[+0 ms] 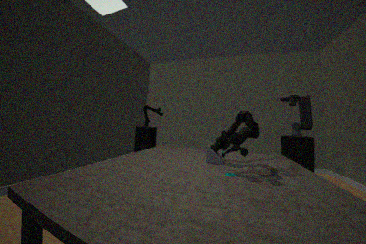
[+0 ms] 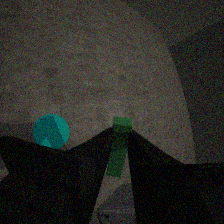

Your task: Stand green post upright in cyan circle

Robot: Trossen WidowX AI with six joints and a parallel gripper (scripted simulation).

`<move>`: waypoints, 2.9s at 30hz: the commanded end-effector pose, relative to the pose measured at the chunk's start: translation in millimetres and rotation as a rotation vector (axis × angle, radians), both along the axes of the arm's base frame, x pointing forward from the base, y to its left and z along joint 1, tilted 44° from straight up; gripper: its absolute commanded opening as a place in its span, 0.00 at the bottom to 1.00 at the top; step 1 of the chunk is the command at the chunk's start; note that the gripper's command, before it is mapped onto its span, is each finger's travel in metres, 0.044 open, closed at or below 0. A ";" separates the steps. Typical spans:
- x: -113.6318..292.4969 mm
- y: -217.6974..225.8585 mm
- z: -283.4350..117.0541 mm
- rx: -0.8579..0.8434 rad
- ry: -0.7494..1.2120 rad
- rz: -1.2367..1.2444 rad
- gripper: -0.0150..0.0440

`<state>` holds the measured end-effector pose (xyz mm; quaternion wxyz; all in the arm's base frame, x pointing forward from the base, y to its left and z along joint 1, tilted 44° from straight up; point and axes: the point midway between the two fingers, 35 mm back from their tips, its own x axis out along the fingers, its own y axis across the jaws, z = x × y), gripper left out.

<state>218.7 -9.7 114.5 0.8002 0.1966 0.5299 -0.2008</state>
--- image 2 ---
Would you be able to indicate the green rectangular post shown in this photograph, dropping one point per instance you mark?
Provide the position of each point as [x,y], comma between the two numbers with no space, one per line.
[121,131]

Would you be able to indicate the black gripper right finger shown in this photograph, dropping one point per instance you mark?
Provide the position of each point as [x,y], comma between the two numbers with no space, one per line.
[160,183]

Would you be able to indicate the cyan circle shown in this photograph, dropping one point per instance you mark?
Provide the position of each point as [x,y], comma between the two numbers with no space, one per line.
[51,131]

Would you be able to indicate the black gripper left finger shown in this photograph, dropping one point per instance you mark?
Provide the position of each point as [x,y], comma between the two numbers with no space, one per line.
[79,171]

